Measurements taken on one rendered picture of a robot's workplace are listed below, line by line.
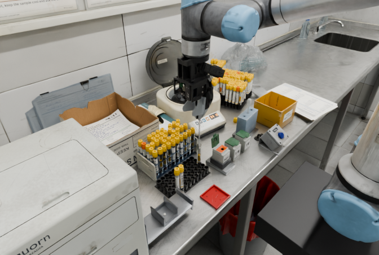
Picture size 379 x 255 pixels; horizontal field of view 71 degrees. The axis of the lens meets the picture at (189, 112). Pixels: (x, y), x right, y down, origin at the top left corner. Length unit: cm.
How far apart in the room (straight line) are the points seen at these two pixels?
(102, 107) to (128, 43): 29
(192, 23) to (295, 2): 23
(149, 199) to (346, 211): 54
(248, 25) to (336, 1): 17
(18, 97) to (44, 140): 43
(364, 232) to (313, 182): 31
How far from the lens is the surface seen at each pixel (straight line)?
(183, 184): 85
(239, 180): 94
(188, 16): 66
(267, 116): 118
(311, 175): 91
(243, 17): 58
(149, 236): 75
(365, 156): 55
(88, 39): 111
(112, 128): 108
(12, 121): 111
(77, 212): 51
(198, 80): 71
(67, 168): 58
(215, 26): 61
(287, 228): 76
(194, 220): 82
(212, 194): 88
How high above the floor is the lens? 154
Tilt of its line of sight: 32 degrees down
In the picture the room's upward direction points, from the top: straight up
